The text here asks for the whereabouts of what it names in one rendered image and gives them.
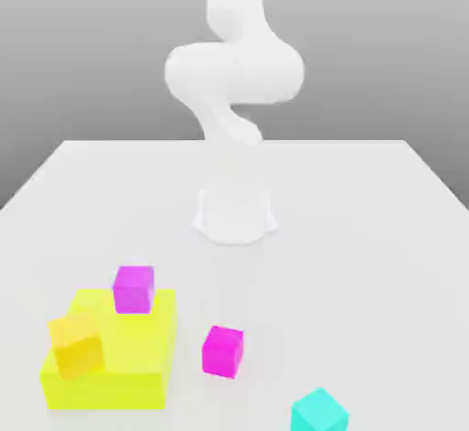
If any small purple cube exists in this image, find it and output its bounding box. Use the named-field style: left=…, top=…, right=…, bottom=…
left=112, top=264, right=156, bottom=316

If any small magenta cube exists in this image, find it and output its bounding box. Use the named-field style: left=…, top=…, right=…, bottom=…
left=201, top=325, right=245, bottom=380

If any small orange cube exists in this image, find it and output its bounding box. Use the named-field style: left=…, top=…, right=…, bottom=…
left=48, top=311, right=106, bottom=382

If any small cyan cube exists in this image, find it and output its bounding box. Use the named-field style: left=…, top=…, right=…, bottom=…
left=290, top=386, right=350, bottom=431

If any large yellow box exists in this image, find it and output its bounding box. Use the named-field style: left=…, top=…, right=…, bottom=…
left=38, top=287, right=178, bottom=411

